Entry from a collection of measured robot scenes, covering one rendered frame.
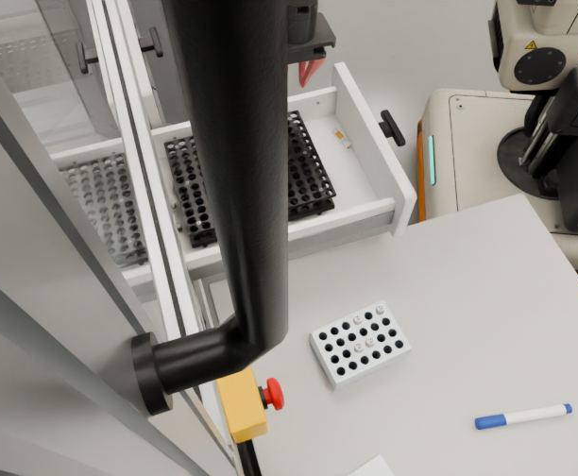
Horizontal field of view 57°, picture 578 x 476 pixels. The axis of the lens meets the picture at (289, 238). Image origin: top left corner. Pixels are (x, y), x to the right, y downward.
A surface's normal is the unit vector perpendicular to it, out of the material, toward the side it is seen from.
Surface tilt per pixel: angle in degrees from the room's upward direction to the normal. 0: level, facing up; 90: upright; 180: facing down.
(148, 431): 90
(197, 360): 14
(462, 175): 0
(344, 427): 0
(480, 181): 0
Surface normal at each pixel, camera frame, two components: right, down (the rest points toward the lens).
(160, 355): -0.06, -0.70
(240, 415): 0.00, -0.50
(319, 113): 0.31, 0.82
